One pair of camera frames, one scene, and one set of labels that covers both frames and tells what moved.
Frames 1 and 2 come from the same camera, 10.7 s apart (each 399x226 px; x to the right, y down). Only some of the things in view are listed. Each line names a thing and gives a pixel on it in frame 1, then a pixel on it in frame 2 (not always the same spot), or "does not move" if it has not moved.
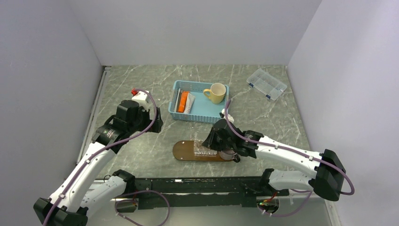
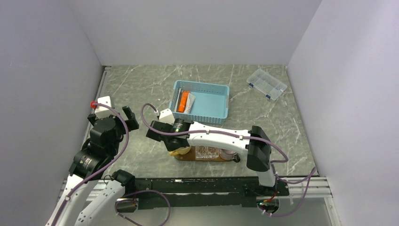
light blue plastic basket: x=197 y=101 does not move
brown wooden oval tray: x=184 y=150 does not move
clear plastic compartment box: x=267 y=84 does not move
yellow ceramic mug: x=216 y=93 -> x=182 y=150
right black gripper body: x=217 y=143 -> x=169 y=148
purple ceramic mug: x=228 y=154 does not move
